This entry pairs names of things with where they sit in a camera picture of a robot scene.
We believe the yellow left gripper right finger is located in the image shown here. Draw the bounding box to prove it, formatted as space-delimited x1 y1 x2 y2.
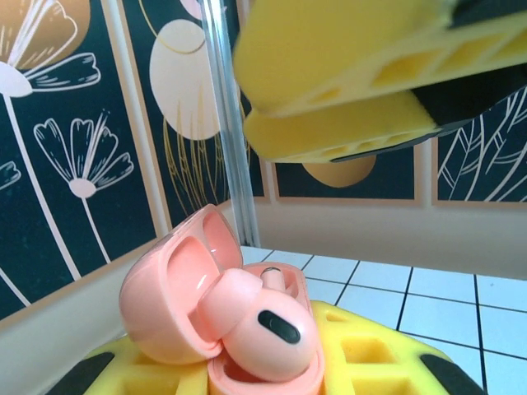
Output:
308 299 489 395

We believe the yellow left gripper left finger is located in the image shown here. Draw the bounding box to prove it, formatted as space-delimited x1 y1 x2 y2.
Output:
43 335 211 395

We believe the pink earbud charging case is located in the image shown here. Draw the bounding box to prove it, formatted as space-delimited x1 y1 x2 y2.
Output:
118 203 327 395

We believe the pink wireless earbud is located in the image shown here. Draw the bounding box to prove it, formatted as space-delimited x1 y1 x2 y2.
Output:
196 265 319 383

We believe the aluminium corner post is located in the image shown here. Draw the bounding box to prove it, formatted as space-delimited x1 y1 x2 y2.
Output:
200 0 263 249

